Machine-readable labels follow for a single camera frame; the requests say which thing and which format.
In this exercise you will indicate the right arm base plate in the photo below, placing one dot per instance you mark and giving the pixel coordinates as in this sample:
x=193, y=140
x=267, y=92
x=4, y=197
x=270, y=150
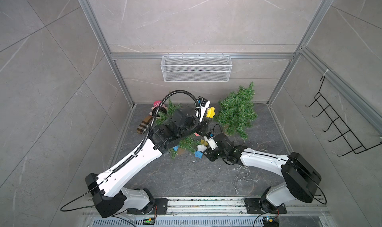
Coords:
x=258, y=206

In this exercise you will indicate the yellow star light with face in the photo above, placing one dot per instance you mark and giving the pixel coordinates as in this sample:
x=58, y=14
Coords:
x=204, y=143

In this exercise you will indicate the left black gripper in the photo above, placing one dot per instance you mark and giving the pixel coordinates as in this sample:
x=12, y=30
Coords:
x=202, y=127

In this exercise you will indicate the black wire hook rack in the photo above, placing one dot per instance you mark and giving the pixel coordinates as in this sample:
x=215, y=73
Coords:
x=345, y=133

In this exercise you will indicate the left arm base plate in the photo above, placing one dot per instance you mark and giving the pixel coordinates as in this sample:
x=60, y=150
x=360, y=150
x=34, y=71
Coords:
x=158, y=206

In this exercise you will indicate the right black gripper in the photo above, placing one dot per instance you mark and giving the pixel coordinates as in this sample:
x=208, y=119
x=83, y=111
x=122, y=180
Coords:
x=210, y=155

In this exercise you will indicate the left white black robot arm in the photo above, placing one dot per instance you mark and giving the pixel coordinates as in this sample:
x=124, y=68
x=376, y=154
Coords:
x=107, y=188

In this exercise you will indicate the white wire mesh basket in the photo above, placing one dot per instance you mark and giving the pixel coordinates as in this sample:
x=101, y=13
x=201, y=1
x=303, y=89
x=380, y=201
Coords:
x=196, y=68

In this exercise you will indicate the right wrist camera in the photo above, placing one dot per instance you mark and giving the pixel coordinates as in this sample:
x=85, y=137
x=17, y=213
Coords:
x=209, y=138

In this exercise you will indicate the green christmas tree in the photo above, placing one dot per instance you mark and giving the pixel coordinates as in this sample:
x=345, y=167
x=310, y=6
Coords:
x=164, y=139
x=237, y=112

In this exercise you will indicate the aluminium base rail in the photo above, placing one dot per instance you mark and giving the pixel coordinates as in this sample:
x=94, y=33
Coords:
x=235, y=211

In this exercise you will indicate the yellow star light small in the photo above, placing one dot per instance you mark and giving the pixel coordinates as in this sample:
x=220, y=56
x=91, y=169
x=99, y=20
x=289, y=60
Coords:
x=210, y=112

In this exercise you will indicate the blue star light centre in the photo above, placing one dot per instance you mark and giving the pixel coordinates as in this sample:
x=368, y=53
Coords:
x=198, y=154

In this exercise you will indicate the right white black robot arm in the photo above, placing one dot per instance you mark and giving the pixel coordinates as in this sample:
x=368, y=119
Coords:
x=301, y=180

